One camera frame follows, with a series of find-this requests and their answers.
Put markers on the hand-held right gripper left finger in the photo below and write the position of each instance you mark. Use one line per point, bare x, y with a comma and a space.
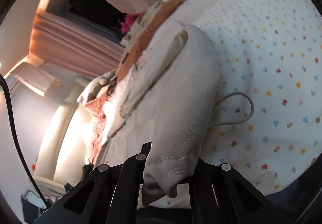
130, 171

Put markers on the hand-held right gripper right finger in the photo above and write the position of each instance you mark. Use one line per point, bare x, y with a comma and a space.
201, 178

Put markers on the beige jacket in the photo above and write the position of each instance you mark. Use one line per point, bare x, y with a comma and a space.
181, 88

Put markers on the cream padded headboard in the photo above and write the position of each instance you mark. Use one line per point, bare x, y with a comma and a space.
63, 138

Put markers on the beige plush pillow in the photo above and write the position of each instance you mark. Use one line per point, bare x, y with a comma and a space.
95, 85

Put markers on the orange blanket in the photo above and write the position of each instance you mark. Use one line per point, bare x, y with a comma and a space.
140, 42

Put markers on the hanging white garment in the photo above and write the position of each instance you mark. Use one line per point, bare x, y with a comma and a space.
37, 78

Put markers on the white floral dotted quilt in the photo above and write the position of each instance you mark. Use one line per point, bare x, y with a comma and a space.
276, 63

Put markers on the pink plush toy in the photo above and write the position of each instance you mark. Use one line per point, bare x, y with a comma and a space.
128, 22

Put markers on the beige duvet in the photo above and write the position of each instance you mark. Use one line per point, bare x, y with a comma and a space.
140, 20

